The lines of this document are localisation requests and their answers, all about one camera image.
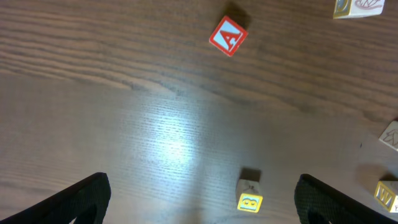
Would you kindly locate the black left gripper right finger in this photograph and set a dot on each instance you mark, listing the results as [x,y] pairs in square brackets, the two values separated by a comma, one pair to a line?
[316,202]

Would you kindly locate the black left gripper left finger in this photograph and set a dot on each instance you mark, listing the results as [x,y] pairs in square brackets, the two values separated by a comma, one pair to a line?
[84,202]

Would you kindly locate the red letter A wooden block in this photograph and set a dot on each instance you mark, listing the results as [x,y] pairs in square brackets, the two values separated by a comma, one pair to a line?
[228,36]

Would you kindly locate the yellow letter B wooden block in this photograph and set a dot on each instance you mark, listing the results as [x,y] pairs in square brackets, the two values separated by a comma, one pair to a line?
[248,195]

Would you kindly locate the blue number 2 wooden block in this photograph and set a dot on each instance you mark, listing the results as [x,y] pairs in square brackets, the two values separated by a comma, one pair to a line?
[386,195]

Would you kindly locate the plain picture wooden block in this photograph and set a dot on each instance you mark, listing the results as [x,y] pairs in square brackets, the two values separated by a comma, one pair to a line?
[389,136]

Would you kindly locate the yellow-edged picture wooden block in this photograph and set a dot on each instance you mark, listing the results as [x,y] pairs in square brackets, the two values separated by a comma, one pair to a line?
[348,9]

